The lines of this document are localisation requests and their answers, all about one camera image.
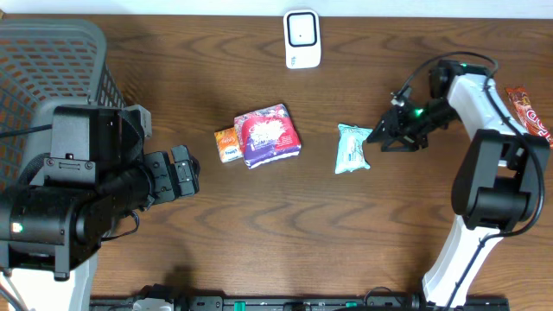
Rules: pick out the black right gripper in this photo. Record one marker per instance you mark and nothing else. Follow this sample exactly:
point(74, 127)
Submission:
point(393, 121)

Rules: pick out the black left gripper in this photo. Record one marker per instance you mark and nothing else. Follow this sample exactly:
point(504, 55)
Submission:
point(162, 176)

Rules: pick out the teal snack packet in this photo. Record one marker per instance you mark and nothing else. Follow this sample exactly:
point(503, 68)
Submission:
point(350, 153)

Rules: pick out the orange tissue pack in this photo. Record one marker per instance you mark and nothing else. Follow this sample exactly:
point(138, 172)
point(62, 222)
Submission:
point(228, 145)

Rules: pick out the red purple floral tissue pack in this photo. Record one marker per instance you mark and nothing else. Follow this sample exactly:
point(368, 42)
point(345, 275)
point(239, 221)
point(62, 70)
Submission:
point(267, 135)

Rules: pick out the orange brown snack bar wrapper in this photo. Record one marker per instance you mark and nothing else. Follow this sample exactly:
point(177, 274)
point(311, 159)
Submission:
point(518, 96)

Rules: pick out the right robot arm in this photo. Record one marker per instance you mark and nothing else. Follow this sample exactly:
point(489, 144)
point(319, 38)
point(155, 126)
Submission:
point(499, 189)

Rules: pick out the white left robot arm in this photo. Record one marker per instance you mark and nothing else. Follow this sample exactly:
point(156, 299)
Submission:
point(68, 200)

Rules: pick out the white barcode scanner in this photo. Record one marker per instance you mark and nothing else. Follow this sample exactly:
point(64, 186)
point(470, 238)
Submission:
point(302, 39)

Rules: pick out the grey plastic basket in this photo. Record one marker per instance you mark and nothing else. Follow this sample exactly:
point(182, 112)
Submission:
point(44, 63)

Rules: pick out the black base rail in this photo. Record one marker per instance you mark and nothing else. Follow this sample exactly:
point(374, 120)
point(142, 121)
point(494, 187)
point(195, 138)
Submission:
point(159, 297)

